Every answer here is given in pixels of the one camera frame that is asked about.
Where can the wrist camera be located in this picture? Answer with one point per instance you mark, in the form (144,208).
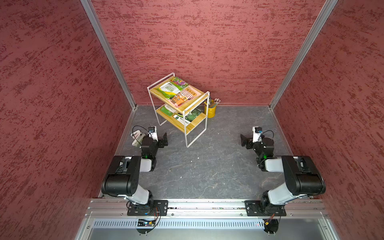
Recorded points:
(153,132)
(256,133)

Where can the pink shop picture seed bag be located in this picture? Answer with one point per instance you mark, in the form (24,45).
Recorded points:
(189,93)

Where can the yellow pot with tools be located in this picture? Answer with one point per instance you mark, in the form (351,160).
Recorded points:
(210,108)

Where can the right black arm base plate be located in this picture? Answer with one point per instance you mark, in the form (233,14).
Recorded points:
(264,209)

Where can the right aluminium corner post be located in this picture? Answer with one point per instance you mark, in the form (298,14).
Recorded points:
(317,26)

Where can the left aluminium corner post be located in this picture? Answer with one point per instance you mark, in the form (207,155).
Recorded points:
(96,24)

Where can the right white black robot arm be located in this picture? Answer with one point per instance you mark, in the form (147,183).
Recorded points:
(302,178)

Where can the aluminium corner post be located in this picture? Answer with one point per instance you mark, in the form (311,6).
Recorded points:
(317,26)
(96,24)

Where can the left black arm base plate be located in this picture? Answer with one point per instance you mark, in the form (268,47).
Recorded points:
(153,208)

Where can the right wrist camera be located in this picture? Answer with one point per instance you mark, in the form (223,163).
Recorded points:
(256,133)

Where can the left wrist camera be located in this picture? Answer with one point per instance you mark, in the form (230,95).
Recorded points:
(153,132)

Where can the green white zinnias seed bag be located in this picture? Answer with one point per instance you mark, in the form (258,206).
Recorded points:
(172,87)

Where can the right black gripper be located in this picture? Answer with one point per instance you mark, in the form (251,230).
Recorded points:
(244,140)

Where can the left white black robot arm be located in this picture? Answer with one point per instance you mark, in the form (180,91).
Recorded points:
(122,180)

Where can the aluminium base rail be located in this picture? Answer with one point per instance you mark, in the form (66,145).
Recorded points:
(225,214)

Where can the white frame wooden shelf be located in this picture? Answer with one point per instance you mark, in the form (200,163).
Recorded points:
(191,132)

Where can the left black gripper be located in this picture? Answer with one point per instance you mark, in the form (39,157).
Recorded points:
(160,141)

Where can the white plug on floor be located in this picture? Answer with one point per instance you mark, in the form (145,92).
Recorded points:
(138,137)

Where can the dark green vegetable seed bag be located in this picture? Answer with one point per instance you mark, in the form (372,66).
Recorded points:
(189,118)

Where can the green rose impatiens seed bag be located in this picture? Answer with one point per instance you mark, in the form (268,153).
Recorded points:
(167,110)

